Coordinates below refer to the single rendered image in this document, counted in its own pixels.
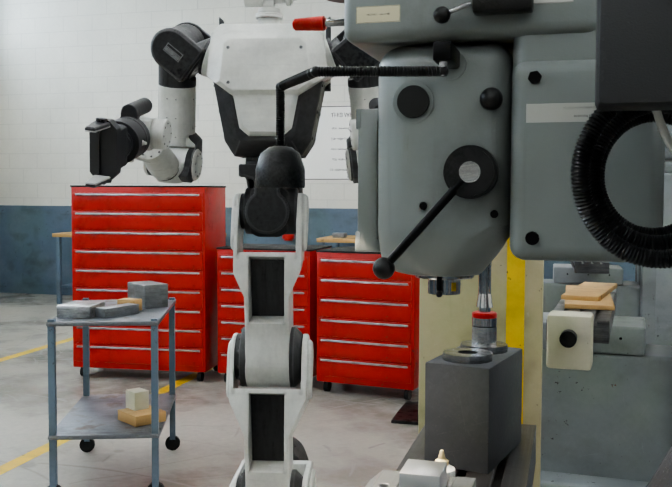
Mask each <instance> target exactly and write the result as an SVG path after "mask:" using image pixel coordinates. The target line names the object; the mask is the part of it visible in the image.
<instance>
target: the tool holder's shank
mask: <svg viewBox="0 0 672 487"><path fill-rule="evenodd" d="M491 270H492V262H491V263H490V264H489V265H488V266H487V267H486V269H485V270H484V271H483V272H482V273H480V274H479V286H478V299H477V305H476V307H479V310H478V311H479V312H481V313H489V312H491V308H492V307H493V303H492V296H491Z"/></svg>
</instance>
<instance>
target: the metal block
mask: <svg viewBox="0 0 672 487"><path fill-rule="evenodd" d="M446 486H447V462H438V461H426V460H415V459H408V460H407V462H406V463H405V465H404V466H403V468H402V469H401V471H400V473H399V487H446Z"/></svg>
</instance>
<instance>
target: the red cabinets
mask: <svg viewBox="0 0 672 487"><path fill-rule="evenodd" d="M70 187H71V209H72V291H73V300H82V299H83V298H89V300H117V299H122V298H128V282H138V281H155V282H160V283H166V284H168V299H169V297H175V299H176V303H175V371H183V372H197V381H203V380H204V372H207V371H208V370H210V369H212V368H213V370H214V371H218V373H225V375H224V381H225V382H226V379H227V352H228V345H229V342H230V341H231V340H232V337H233V334H234V333H241V329H243V327H245V312H244V296H243V294H242V292H241V290H240V287H239V285H238V283H237V281H236V279H235V276H234V274H233V250H232V249H231V245H230V246H226V236H225V188H226V186H134V185H100V186H98V187H96V188H91V187H86V186H85V185H70ZM331 247H332V245H307V250H306V251H305V252H304V260H303V264H302V268H301V271H300V273H299V276H298V278H297V280H296V282H295V285H294V287H293V326H294V327H297V328H298V329H299V330H300V331H301V332H302V334H309V336H310V340H311V341H312V342H313V348H314V360H313V377H314V376H316V375H317V381H322V382H324V384H323V389H324V391H328V392H329V391H330V390H331V387H332V383H331V382H333V383H343V384H353V385H363V386H373V387H383V388H393V389H403V390H405V391H404V399H405V400H410V399H411V396H412V390H415V389H416V388H418V387H419V296H420V278H417V277H416V276H415V275H409V274H404V273H400V272H396V271H394V274H393V275H392V276H391V277H390V278H388V279H379V278H378V277H376V276H375V274H374V273H373V264H374V262H375V261H376V260H377V259H378V258H381V252H357V251H355V246H341V247H335V248H331ZM243 252H295V253H296V245H290V244H247V243H243ZM89 342H90V368H113V369H136V370H151V326H89ZM73 366H74V367H81V368H80V375H81V376H83V326H73ZM158 366H159V370H160V371H169V312H168V313H167V315H166V316H165V317H164V319H163V320H162V321H161V322H160V324H159V325H158Z"/></svg>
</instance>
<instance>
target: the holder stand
mask: <svg viewBox="0 0 672 487"><path fill-rule="evenodd" d="M521 412H522V349H521V348H514V347H508V344H507V343H505V342H501V341H497V344H496V345H492V346H481V345H474V344H472V340H466V341H462V342H461V343H460V346H458V347H456V348H450V349H446V350H444V351H443V354H442V355H440V356H438V357H436V358H434V359H432V360H430V361H428V362H426V363H425V459H424V460H426V461H435V459H437V458H438V456H439V452H440V450H444V454H445V458H446V459H447V460H449V465H451V466H453V467H454V468H455V469H458V470H464V471H471V472H477V473H484V474H489V473H490V472H491V471H492V470H493V469H494V468H495V467H496V466H497V465H498V464H499V463H500V462H501V461H502V460H503V459H504V458H505V457H506V456H507V455H508V454H509V453H510V452H511V451H512V450H513V449H514V448H515V447H516V446H517V445H518V444H519V443H520V442H521Z"/></svg>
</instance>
